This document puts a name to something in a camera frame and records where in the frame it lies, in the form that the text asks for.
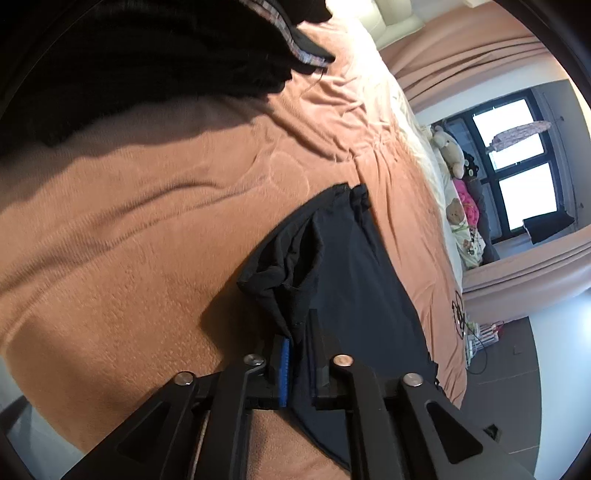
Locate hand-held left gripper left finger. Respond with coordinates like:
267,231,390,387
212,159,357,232
60,335,296,480

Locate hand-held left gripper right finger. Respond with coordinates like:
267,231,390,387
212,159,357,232
308,308,536,480

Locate black pants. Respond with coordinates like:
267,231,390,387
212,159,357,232
236,182,439,472

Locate bear print pillow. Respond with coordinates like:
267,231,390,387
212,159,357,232
442,173,486,272

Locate orange blanket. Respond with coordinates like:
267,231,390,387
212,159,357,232
0,18,469,480

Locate grey long pillow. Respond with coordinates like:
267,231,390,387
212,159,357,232
473,182,502,265

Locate pink plush toy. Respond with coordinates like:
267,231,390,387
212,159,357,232
453,178,482,229

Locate pink curtain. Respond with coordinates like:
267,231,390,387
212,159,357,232
381,21,573,114
462,231,591,320

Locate black plush toy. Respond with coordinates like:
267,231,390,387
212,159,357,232
462,151,482,182

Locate cream plush toy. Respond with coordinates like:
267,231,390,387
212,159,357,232
430,127,465,178

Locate black framed window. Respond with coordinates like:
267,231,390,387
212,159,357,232
441,90,578,247

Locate cream duvet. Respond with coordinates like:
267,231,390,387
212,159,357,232
323,0,465,287

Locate floral hanging garment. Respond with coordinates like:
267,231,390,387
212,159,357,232
488,120,552,151

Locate stack of folded dark clothes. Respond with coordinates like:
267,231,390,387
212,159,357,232
0,0,336,160

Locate cream padded headboard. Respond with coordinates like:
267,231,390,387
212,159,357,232
358,0,428,49

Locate black cable bundle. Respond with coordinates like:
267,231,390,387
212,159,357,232
449,290,468,340

